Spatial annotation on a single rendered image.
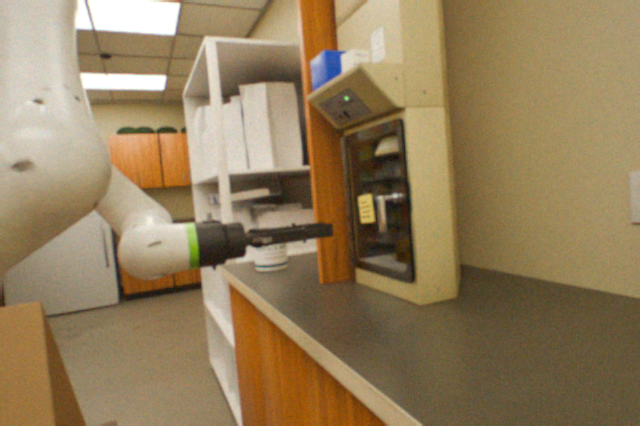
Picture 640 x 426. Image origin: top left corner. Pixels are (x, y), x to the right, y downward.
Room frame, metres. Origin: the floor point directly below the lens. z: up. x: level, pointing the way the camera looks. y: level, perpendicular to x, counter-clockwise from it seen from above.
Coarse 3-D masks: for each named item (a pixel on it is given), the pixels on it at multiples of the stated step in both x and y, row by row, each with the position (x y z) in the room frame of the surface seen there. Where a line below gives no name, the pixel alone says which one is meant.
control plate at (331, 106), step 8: (336, 96) 1.09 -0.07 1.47; (344, 96) 1.07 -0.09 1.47; (352, 96) 1.04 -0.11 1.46; (320, 104) 1.19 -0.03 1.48; (328, 104) 1.16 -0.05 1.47; (336, 104) 1.13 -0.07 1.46; (344, 104) 1.10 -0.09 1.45; (352, 104) 1.08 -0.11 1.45; (360, 104) 1.05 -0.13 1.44; (328, 112) 1.20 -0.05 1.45; (336, 112) 1.16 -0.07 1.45; (352, 112) 1.11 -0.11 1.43; (360, 112) 1.08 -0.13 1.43; (368, 112) 1.06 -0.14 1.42; (336, 120) 1.20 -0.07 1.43; (344, 120) 1.17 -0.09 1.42; (352, 120) 1.14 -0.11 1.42
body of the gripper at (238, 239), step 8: (224, 224) 0.84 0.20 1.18; (232, 224) 0.84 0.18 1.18; (240, 224) 0.84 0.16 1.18; (232, 232) 0.82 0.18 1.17; (240, 232) 0.83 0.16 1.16; (248, 232) 0.90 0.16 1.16; (264, 232) 0.87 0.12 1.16; (232, 240) 0.82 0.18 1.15; (240, 240) 0.82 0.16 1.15; (248, 240) 0.83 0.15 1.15; (232, 248) 0.82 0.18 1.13; (240, 248) 0.82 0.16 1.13; (232, 256) 0.83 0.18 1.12; (240, 256) 0.84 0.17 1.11
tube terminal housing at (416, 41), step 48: (384, 0) 1.02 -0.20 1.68; (432, 0) 1.01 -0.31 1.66; (384, 48) 1.03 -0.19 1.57; (432, 48) 1.00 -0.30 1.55; (432, 96) 1.00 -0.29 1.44; (432, 144) 1.00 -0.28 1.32; (432, 192) 0.99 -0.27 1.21; (432, 240) 0.99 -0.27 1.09; (384, 288) 1.11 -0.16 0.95; (432, 288) 0.98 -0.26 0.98
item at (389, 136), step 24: (360, 144) 1.16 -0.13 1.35; (384, 144) 1.04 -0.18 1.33; (360, 168) 1.17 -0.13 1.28; (384, 168) 1.05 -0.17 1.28; (360, 192) 1.18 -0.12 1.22; (384, 192) 1.06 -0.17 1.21; (360, 216) 1.19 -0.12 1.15; (408, 216) 0.97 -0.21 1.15; (360, 240) 1.20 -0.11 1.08; (384, 240) 1.07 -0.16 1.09; (408, 240) 0.98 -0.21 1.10; (360, 264) 1.21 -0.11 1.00; (384, 264) 1.08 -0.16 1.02; (408, 264) 0.98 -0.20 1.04
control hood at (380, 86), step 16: (368, 64) 0.93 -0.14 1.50; (384, 64) 0.95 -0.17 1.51; (400, 64) 0.97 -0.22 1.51; (336, 80) 1.04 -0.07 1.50; (352, 80) 0.99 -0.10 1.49; (368, 80) 0.95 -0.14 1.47; (384, 80) 0.95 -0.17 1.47; (400, 80) 0.97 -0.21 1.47; (320, 96) 1.15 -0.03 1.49; (368, 96) 1.00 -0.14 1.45; (384, 96) 0.96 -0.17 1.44; (400, 96) 0.96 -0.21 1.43; (320, 112) 1.23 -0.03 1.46; (384, 112) 1.02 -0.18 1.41; (336, 128) 1.25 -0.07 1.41
